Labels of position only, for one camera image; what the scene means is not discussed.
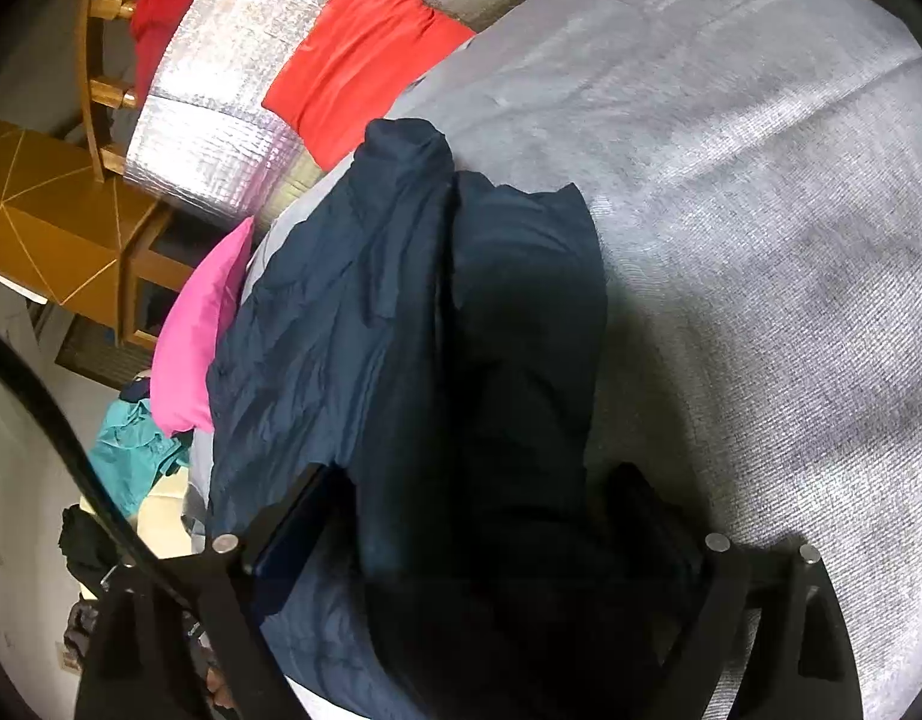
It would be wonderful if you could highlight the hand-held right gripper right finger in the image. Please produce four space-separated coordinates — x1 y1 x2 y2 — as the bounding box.
611 463 867 720

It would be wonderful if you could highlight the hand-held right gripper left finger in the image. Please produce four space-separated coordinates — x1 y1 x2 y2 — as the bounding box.
74 463 357 720

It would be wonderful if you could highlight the navy blue jacket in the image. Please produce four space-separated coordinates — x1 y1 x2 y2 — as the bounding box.
206 118 702 720

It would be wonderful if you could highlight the cream cloth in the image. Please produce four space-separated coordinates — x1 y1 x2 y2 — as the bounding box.
127 476 207 557

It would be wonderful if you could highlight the teal cloth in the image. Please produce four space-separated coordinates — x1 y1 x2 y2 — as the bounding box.
89 397 196 518

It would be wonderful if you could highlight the dark cloth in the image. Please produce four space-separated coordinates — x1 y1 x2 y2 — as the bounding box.
59 506 126 595

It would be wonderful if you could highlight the pink cloth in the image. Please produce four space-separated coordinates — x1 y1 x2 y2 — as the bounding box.
149 216 256 436

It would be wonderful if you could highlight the grey bed sheet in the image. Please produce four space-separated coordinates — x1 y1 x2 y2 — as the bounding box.
191 0 922 720

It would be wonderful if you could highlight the wooden chair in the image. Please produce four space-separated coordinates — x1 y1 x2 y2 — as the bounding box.
78 0 175 350

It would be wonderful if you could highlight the yellow-brown wooden cabinet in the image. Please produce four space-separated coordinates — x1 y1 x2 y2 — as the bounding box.
0 116 173 308

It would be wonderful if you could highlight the orange-red cloth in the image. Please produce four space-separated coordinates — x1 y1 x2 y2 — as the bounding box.
262 0 477 172

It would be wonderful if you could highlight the silver foil mat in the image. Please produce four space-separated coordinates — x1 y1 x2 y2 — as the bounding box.
123 0 537 230

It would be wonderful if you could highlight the black cable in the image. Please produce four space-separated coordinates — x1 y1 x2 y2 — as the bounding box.
0 328 207 605

